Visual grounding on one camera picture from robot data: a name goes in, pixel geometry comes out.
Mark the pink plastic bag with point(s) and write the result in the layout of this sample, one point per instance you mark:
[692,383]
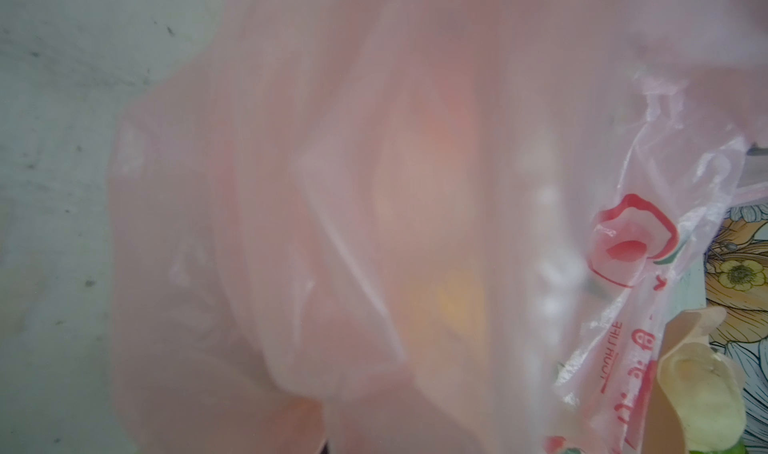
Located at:
[431,226]

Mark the pink flower-shaped plate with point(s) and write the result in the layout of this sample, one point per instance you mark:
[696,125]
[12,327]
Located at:
[663,431]

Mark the beige fake garlic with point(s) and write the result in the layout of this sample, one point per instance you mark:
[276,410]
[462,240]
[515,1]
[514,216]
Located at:
[706,395]

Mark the green fake lime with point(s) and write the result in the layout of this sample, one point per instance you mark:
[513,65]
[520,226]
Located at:
[737,448]

